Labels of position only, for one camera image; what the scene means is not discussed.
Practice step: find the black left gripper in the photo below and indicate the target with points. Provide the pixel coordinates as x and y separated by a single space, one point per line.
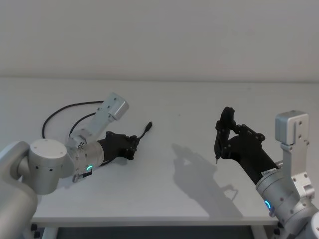
112 147

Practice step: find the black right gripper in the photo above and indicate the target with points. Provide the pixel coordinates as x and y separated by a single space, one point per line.
249 156

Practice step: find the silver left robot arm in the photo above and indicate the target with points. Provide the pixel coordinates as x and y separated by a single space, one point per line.
47 161

